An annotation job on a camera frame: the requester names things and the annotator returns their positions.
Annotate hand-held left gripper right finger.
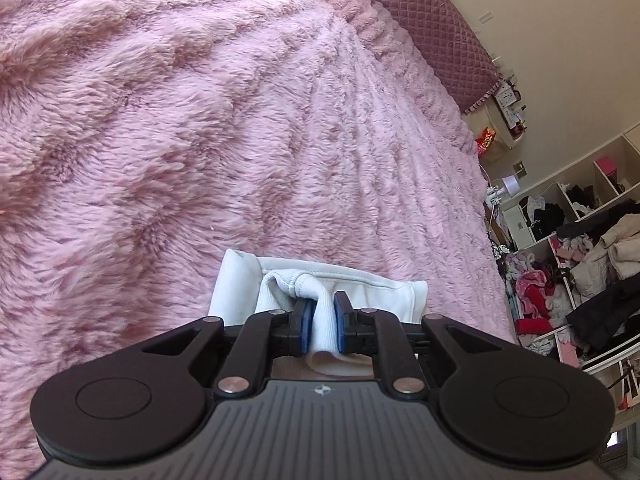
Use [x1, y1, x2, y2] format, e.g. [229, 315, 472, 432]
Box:
[332, 290, 539, 400]

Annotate pink fluffy blanket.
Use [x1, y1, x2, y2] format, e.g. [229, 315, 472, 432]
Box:
[0, 0, 518, 441]

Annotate red cloth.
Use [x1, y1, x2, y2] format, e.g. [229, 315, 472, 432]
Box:
[515, 316, 557, 337]

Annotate pink quilted headboard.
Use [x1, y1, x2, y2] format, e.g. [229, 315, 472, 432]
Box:
[345, 0, 504, 116]

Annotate red snack bag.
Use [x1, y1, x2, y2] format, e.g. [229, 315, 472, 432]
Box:
[474, 127, 499, 154]

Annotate headboard side shelf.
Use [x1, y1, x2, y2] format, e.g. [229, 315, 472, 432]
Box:
[492, 74, 529, 151]

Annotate beige coat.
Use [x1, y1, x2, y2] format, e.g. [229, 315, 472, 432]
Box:
[570, 214, 640, 297]

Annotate white printed sweatshirt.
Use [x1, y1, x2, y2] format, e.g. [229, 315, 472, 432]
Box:
[207, 248, 430, 377]

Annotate black jacket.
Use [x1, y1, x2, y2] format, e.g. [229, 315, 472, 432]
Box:
[565, 275, 640, 357]

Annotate white open shelf unit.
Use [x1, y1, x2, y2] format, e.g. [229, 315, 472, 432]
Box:
[499, 132, 640, 413]

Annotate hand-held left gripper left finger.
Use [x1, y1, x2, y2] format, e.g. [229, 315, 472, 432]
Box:
[106, 299, 315, 400]

